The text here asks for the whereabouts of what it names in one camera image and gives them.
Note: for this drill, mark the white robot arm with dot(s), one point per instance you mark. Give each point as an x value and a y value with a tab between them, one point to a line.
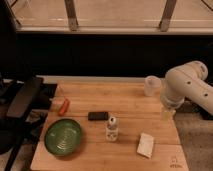
187	81

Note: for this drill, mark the black rectangular block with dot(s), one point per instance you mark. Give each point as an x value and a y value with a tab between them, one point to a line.
98	116

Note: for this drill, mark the small clear bottle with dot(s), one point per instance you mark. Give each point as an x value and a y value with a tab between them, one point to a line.
112	129

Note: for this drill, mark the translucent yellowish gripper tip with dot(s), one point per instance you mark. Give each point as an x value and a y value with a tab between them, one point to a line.
167	114

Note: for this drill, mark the white folded cloth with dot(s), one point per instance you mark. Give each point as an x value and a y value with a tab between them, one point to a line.
145	146

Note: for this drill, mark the green ribbed bowl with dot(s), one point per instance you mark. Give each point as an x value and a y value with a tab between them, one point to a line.
63	137

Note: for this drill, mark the clear plastic cup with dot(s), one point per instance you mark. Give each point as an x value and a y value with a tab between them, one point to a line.
151	85

